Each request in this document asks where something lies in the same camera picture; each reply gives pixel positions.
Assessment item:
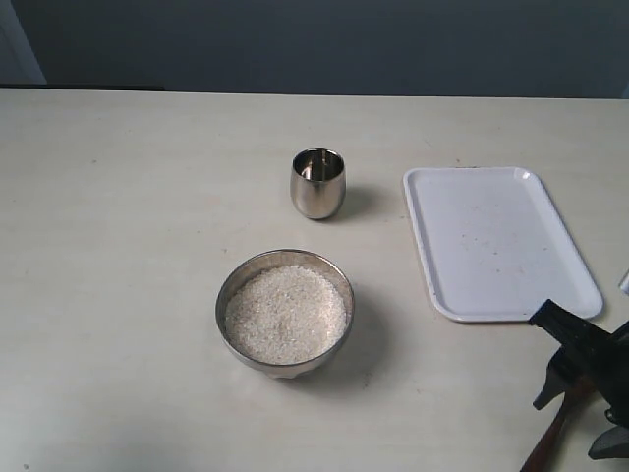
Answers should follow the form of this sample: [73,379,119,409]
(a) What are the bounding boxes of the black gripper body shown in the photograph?
[567,321,628,460]

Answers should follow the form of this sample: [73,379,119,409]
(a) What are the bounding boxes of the brown wooden spoon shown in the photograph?
[520,377,596,472]

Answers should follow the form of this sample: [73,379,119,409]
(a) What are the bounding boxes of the steel bowl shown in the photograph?
[215,249,355,379]

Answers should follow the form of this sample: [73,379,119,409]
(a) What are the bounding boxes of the small steel cup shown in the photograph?
[290,148,346,220]

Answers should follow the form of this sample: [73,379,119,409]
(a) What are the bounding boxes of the white plastic tray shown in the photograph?
[403,167,603,324]

